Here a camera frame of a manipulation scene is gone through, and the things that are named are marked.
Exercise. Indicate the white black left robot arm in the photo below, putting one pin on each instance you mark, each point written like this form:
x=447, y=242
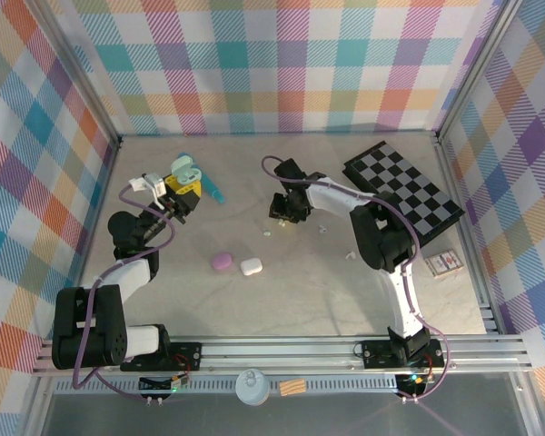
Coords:
x=127, y=272

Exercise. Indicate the white round cup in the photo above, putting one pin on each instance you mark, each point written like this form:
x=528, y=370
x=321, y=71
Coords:
x=252, y=388

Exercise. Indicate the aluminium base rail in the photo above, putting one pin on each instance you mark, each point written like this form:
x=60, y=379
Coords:
x=277, y=352

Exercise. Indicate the white earbud case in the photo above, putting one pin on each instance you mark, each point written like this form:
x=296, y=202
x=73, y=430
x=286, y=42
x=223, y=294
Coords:
x=250, y=266

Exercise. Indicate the aluminium side rail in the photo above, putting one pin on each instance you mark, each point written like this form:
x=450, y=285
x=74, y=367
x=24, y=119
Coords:
x=455, y=191
x=107, y=181

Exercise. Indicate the black grey chessboard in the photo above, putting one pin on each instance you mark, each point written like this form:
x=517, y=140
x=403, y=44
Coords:
x=404, y=186

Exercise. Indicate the aluminium frame post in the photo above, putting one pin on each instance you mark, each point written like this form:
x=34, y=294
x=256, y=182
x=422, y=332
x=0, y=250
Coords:
x=476, y=68
x=84, y=77

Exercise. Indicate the purple earbud case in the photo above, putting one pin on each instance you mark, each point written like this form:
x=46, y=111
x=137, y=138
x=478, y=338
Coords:
x=221, y=262

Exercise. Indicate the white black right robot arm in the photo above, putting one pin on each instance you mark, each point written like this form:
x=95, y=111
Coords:
x=331, y=193

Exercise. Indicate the teal pen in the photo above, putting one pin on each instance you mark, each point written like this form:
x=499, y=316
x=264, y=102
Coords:
x=213, y=191

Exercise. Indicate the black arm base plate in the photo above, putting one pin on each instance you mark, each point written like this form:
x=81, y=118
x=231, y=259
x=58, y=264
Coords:
x=377, y=352
x=188, y=352

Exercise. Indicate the playing card box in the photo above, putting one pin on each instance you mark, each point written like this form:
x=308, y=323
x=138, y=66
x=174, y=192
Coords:
x=444, y=263

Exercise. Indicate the small electronics board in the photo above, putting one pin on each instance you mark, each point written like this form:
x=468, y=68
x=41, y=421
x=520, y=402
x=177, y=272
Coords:
x=177, y=379
x=415, y=380

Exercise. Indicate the white earbud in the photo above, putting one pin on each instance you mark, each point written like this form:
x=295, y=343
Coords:
x=350, y=255
x=321, y=229

